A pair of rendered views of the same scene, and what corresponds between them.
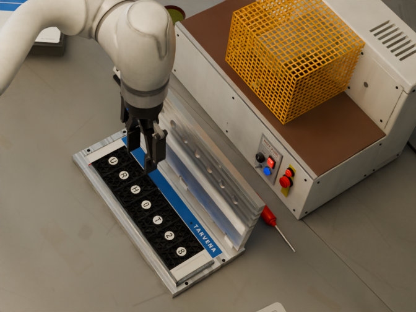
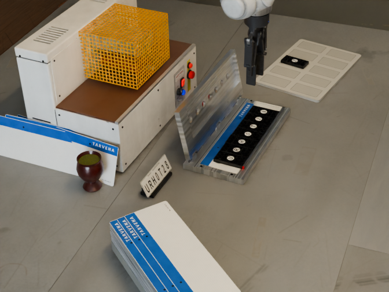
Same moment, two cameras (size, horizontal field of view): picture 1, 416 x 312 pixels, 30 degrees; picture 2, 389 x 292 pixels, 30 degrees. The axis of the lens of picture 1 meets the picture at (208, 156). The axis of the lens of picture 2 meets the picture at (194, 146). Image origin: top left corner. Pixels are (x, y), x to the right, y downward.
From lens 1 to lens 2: 2.62 m
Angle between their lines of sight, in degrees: 71
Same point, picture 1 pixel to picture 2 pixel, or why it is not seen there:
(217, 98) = (151, 115)
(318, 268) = not seen: hidden behind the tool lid
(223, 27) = (103, 103)
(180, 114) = (199, 91)
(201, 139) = (210, 79)
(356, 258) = (200, 69)
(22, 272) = (338, 168)
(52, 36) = (162, 206)
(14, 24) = not seen: outside the picture
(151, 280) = (288, 123)
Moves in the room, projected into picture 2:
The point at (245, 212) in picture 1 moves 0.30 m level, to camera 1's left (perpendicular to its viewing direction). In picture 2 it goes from (231, 70) to (269, 114)
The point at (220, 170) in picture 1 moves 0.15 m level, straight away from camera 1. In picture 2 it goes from (217, 78) to (175, 86)
